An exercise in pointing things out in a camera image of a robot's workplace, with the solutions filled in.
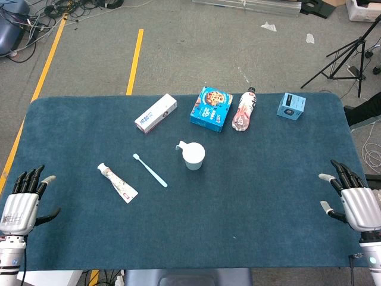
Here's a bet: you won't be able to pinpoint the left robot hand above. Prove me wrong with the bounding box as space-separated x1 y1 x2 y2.
0 164 62 237

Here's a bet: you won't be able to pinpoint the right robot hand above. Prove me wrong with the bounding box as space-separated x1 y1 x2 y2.
318 159 381 235

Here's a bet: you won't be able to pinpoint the white patterned toothpaste tube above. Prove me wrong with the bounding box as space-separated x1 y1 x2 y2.
96 163 139 204

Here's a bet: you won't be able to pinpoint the light blue toothbrush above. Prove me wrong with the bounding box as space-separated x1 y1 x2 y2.
132 153 168 188

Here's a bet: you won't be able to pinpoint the pale blue plastic cup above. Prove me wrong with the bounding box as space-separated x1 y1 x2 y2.
174 141 206 171

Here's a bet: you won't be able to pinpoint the white toothpaste carton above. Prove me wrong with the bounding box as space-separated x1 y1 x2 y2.
134 93 179 135

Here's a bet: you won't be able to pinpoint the white box under table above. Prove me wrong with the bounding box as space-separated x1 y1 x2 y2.
16 269 83 286

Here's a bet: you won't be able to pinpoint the person's black trouser leg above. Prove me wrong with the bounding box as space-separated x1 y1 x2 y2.
343 94 381 128

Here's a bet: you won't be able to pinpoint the light blue speaker box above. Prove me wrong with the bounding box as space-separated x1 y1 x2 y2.
276 92 307 122

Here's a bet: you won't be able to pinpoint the pink label drink bottle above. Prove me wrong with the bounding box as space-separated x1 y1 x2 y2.
232 86 257 132

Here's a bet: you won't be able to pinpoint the blue felt table mat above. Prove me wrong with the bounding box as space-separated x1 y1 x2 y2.
0 92 370 272

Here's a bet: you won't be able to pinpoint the black tripod stand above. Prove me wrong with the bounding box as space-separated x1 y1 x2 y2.
300 14 381 98

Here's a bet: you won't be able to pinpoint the dark blue machine base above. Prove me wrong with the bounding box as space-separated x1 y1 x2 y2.
0 0 30 57

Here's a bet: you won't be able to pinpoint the blue cookie box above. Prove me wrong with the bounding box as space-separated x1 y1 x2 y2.
189 86 234 133

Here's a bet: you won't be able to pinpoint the white storage crate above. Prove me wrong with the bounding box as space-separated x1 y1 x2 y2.
345 0 381 23

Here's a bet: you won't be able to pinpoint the white coiled cable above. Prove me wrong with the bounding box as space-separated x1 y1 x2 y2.
361 122 381 173

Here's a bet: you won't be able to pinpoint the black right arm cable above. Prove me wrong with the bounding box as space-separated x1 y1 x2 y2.
348 252 363 286

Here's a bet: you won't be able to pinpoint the black floor cable tangle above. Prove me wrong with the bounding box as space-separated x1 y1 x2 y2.
5 0 124 63

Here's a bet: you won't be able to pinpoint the black bracket plates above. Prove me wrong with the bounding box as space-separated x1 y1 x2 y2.
300 0 337 19

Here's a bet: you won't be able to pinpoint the aluminium profile rail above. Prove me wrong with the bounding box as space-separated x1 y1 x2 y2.
192 0 301 18

